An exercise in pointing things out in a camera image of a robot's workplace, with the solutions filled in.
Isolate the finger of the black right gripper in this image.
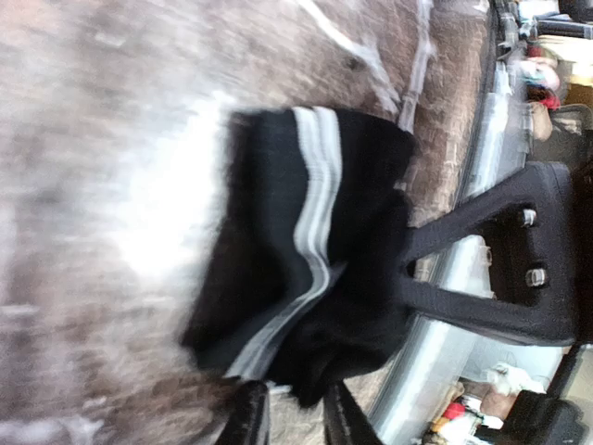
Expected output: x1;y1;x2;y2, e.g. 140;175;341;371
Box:
397;162;578;346

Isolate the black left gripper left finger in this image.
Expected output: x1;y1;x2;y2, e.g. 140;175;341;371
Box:
221;381;271;445

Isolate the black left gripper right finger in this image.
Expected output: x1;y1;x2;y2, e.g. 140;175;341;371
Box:
323;382;383;445

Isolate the black striped sock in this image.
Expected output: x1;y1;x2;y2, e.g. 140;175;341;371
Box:
181;107;417;408

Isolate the pile of colourful socks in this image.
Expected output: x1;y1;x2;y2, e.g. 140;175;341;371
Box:
421;379;488;445

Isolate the operator right hand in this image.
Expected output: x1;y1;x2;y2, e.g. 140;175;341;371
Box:
480;385;517;420

